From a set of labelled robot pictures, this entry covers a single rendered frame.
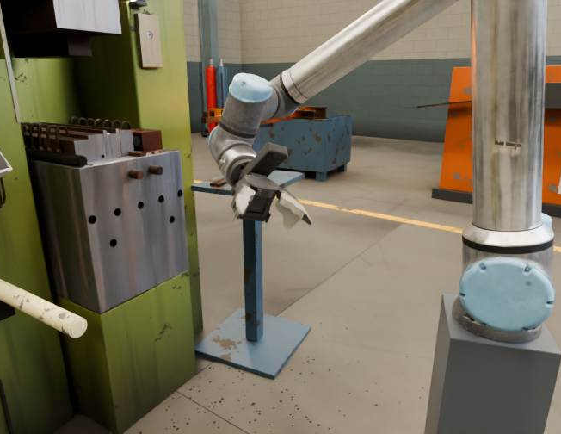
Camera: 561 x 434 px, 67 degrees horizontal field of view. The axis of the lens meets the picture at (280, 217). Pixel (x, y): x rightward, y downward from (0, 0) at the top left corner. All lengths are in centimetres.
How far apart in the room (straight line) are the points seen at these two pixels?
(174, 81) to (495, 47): 125
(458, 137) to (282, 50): 646
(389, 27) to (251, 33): 988
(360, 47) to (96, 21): 76
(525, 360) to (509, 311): 26
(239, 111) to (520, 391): 87
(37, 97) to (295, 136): 362
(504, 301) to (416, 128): 808
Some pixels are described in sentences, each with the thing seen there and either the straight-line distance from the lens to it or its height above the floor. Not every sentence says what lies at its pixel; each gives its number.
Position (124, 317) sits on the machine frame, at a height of 42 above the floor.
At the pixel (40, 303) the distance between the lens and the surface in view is 117.
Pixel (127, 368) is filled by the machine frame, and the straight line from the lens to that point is 159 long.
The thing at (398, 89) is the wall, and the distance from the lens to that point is 894.
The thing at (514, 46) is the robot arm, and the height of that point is 119.
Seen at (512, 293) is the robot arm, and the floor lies 80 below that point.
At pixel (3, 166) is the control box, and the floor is 97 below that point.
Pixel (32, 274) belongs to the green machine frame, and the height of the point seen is 58.
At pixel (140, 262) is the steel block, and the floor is 58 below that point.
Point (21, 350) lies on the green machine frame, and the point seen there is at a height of 36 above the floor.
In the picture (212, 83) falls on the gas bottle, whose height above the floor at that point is 107.
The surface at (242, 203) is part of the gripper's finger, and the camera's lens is 77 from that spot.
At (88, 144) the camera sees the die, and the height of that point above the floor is 97.
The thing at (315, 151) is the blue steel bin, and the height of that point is 36.
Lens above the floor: 114
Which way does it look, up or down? 18 degrees down
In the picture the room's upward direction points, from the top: straight up
